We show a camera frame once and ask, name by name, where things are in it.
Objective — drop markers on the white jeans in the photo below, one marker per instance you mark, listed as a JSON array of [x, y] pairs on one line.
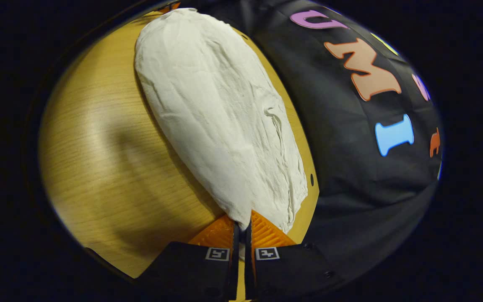
[[216, 113]]

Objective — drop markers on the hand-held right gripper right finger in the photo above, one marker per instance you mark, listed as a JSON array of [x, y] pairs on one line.
[[283, 272]]

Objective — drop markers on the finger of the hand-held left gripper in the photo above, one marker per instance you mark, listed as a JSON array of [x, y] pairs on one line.
[[170, 7]]

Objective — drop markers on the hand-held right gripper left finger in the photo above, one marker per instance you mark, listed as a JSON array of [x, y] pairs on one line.
[[199, 272]]

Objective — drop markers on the black backdrop cloth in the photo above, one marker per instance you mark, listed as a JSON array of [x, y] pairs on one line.
[[342, 167]]

